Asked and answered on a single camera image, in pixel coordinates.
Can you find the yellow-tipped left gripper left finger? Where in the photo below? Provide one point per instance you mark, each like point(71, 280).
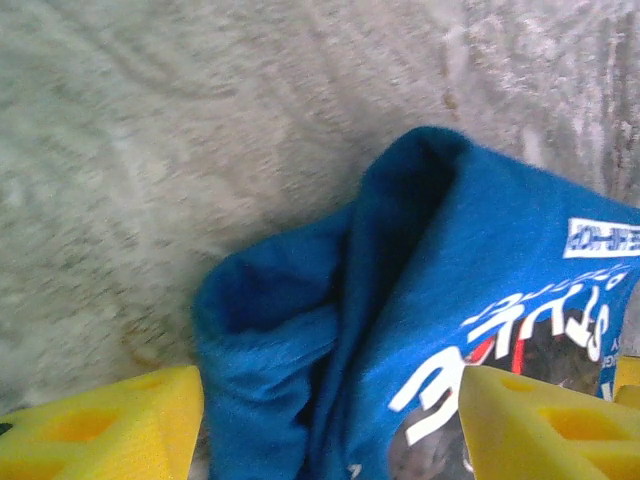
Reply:
point(100, 435)

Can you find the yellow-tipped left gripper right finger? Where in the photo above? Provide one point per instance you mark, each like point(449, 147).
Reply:
point(550, 440)

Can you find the bright blue t-shirt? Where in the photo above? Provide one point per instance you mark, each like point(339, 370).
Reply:
point(400, 250)

